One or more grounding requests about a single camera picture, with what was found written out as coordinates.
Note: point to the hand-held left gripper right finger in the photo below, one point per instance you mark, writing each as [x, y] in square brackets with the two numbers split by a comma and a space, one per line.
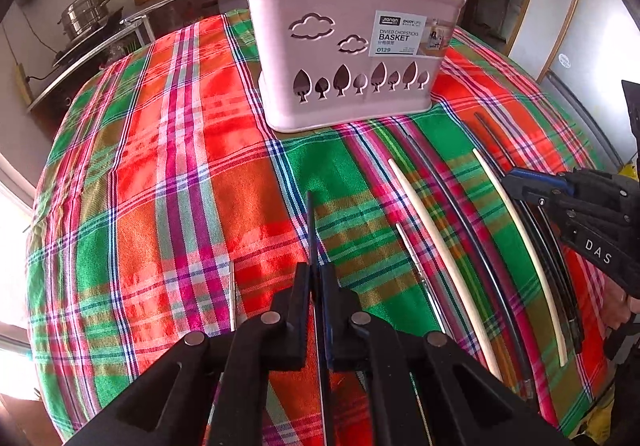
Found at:
[330, 326]

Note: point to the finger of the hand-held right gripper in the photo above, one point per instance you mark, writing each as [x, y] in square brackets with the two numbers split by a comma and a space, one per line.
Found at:
[545, 181]
[525, 193]

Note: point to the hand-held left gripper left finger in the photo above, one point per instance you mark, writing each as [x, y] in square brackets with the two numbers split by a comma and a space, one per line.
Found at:
[300, 326]

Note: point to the white chopstick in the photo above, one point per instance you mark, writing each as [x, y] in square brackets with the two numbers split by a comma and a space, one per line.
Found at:
[530, 251]
[448, 262]

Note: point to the black chopstick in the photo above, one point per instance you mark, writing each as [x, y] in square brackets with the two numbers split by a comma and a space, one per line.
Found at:
[480, 238]
[555, 276]
[492, 136]
[311, 236]

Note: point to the pink plastic utensil basket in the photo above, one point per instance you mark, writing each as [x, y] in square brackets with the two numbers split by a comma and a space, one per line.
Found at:
[280, 51]

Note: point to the person's right hand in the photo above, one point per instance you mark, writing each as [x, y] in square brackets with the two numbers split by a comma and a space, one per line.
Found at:
[625, 313]

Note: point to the black printed panel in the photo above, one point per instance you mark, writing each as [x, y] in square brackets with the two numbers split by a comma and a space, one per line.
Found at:
[632, 116]

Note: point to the silver fridge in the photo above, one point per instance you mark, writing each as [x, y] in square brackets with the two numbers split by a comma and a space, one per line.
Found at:
[605, 51]

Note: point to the plaid tablecloth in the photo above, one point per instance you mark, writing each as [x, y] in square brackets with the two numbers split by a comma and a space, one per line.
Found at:
[175, 176]

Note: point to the steel side shelf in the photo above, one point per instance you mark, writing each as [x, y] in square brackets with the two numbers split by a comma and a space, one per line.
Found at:
[60, 81]

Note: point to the induction cooker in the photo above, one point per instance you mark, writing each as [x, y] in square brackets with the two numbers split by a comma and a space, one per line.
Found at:
[85, 48]

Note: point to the steel steamer pot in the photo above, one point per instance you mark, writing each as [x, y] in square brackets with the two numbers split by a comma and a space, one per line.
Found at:
[85, 13]

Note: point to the wooden door frame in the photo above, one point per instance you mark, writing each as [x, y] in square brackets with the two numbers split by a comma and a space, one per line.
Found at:
[565, 21]

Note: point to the wall power strip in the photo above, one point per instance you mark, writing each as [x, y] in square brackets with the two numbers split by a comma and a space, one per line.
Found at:
[22, 86]

